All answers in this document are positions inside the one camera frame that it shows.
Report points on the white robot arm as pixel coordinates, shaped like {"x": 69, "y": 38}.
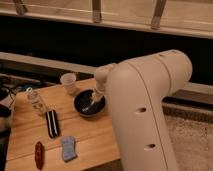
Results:
{"x": 134, "y": 90}

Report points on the translucent plastic cup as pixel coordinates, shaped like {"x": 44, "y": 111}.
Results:
{"x": 68, "y": 81}

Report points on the black white striped case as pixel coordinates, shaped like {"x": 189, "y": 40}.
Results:
{"x": 52, "y": 124}

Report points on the dark ceramic bowl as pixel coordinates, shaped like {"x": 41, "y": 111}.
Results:
{"x": 86, "y": 105}

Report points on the blue sponge cloth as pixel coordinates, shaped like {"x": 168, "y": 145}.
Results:
{"x": 68, "y": 148}

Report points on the clear glass jar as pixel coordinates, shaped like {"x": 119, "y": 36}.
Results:
{"x": 36, "y": 100}

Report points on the red oblong object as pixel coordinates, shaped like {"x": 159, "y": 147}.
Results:
{"x": 39, "y": 155}

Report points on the wooden chair leg left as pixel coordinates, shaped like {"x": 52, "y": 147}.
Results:
{"x": 20, "y": 7}

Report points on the wooden chair leg middle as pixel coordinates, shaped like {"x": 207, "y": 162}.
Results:
{"x": 96, "y": 11}

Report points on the wooden chair leg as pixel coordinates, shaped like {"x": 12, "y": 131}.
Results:
{"x": 20, "y": 7}
{"x": 96, "y": 11}
{"x": 158, "y": 12}

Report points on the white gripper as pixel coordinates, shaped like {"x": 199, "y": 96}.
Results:
{"x": 100, "y": 76}

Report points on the wooden chair leg right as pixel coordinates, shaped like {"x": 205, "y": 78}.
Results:
{"x": 158, "y": 12}

